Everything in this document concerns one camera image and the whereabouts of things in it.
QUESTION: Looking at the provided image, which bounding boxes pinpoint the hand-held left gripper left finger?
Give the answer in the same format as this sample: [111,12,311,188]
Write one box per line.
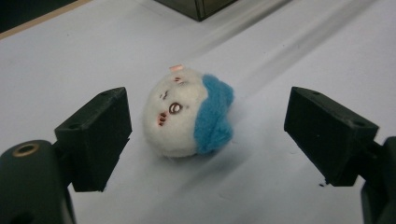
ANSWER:
[53,86,134,193]

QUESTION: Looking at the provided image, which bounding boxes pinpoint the dark box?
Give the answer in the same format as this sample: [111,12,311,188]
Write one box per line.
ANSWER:
[154,0,239,22]

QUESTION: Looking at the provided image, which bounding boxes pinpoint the white and blue plush toy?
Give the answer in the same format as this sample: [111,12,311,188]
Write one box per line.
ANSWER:
[142,63,235,159]

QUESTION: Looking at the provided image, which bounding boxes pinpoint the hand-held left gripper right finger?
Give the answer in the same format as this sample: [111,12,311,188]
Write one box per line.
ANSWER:
[283,86,387,188]

